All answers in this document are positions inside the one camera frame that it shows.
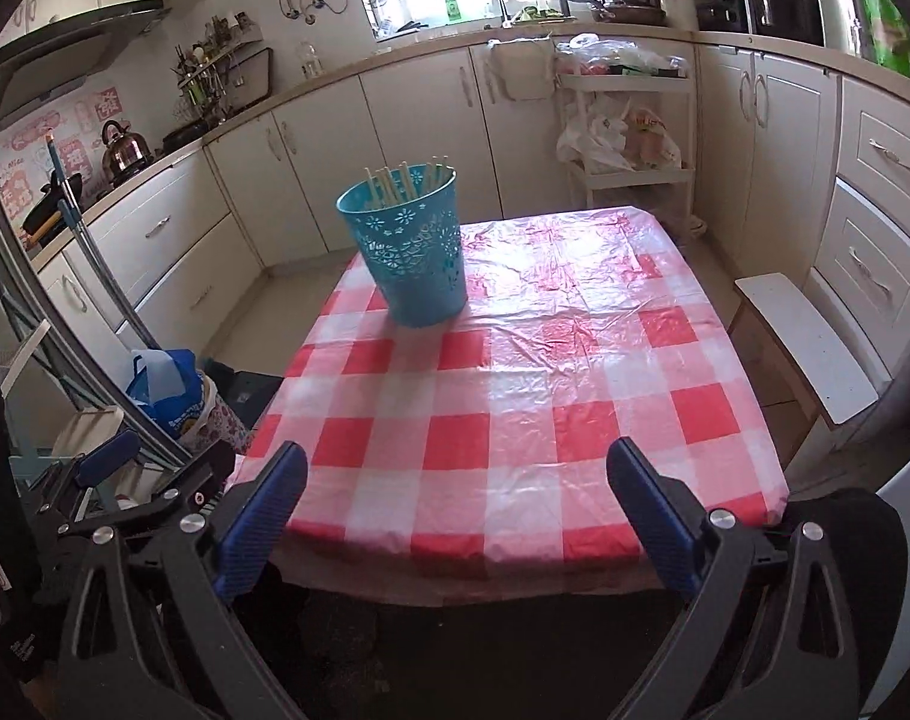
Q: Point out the blue and white bag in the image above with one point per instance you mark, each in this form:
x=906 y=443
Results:
x=159 y=386

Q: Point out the white rolling cart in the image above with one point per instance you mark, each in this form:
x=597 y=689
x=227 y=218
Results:
x=627 y=180

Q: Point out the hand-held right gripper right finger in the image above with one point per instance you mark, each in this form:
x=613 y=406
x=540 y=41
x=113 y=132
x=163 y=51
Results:
x=654 y=521

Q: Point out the black cooking pot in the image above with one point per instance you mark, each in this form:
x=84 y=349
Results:
x=785 y=15

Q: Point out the black box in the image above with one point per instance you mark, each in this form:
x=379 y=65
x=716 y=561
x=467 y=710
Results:
x=249 y=394

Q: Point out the wall utensil rack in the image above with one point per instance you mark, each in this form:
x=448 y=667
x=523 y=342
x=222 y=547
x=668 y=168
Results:
x=200 y=75

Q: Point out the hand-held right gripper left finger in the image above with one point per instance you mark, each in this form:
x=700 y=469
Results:
x=264 y=517

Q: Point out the white hanging bin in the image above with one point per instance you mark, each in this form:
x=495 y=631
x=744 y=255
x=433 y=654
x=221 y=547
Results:
x=521 y=71

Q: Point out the range hood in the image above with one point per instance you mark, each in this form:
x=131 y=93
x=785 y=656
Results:
x=50 y=52

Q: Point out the clear plastic bags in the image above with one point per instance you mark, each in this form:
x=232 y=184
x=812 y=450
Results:
x=620 y=56

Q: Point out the floral bag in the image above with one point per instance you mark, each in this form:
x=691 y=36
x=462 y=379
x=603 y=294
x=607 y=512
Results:
x=219 y=424

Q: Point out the red checkered plastic tablecloth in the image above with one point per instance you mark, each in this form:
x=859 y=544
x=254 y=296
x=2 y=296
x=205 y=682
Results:
x=545 y=390

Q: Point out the black wok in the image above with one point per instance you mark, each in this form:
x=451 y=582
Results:
x=50 y=206

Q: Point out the clear bottle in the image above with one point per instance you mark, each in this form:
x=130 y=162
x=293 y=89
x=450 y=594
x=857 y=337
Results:
x=310 y=61

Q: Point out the green dish soap bottle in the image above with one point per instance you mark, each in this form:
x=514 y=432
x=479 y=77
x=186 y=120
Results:
x=453 y=9

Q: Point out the white plastic jug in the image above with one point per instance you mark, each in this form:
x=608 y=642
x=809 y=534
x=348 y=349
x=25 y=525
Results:
x=678 y=4

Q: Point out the pink wall stickers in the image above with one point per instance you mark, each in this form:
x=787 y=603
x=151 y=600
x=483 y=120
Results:
x=27 y=165

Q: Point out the blue perforated plastic basket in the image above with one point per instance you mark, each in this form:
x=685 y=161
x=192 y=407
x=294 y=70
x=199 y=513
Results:
x=417 y=277

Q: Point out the dark cutting board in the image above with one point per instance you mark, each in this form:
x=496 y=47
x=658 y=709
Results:
x=252 y=79

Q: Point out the white plastic bag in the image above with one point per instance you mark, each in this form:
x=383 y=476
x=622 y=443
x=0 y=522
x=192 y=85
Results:
x=590 y=142

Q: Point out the black gas stove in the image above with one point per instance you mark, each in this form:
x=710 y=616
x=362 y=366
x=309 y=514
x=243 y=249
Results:
x=189 y=135

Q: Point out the steel kettle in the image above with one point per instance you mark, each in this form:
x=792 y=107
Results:
x=125 y=154

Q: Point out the green packet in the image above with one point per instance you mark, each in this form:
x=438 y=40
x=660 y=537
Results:
x=886 y=22

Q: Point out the white electric kettle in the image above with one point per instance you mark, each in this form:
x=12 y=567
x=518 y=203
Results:
x=834 y=4

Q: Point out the folding wooden rack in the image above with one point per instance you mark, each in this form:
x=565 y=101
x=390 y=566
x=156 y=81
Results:
x=87 y=424

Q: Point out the printed plastic bag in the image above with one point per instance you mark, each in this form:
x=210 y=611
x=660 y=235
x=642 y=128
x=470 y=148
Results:
x=654 y=139

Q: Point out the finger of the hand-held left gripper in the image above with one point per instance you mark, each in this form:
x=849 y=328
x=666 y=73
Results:
x=192 y=476
x=106 y=457

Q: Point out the white lower kitchen cabinets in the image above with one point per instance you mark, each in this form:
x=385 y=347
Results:
x=417 y=135

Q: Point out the pile of wooden chopsticks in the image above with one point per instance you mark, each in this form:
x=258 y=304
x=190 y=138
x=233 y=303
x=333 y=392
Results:
x=395 y=184

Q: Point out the white wooden stool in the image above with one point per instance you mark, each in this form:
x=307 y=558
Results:
x=808 y=345

